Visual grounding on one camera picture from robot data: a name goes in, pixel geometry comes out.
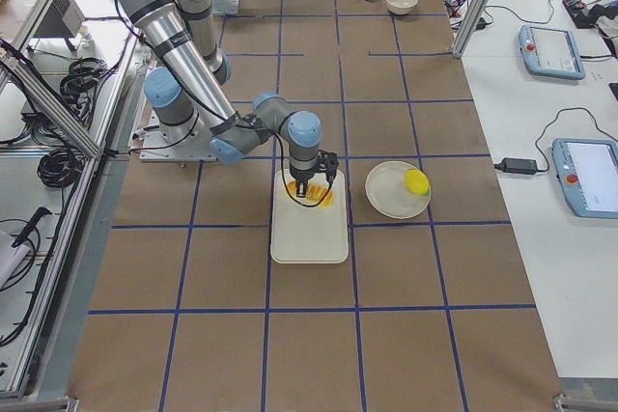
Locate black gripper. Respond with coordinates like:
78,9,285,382
290,168,315,198

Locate orange striped bread roll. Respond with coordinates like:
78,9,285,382
285,180,334,208

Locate cream round plate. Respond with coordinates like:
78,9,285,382
365,160,431,219

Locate white rectangular tray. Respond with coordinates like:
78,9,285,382
270,169,349,263

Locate yellow lemon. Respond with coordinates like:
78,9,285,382
404,169,431,196

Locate cream bowl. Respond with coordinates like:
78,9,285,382
385,0,419,15

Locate black power adapter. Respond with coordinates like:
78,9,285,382
493,157,539,176

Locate far blue teach pendant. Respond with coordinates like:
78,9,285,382
519,25,586,80

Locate blue teach pendant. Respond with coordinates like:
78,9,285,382
519,25,586,80
551,138,617,219

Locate grey control box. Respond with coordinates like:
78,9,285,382
34,0,85,52

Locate near blue teach pendant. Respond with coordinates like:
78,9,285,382
551,138,617,219

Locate coiled black cables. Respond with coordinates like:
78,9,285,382
58,57,120,107

